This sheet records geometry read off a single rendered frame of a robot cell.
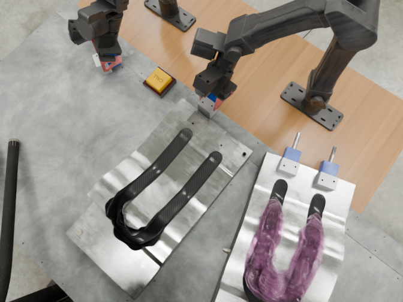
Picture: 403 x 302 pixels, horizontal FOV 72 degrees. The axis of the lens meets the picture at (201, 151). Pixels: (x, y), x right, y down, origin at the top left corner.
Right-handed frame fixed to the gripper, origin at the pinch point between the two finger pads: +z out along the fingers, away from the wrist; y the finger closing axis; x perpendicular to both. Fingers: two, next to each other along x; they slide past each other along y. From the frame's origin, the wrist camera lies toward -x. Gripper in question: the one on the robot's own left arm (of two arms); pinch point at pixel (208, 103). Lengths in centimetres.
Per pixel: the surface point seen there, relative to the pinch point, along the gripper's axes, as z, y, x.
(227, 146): 2.4, 13.3, -7.5
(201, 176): 6.7, 13.3, -18.5
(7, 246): 27, -14, -60
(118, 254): 23, 9, -44
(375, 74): 19, 45, 140
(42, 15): 68, -161, 49
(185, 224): 10.1, 18.3, -30.9
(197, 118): 1.8, 0.9, -6.7
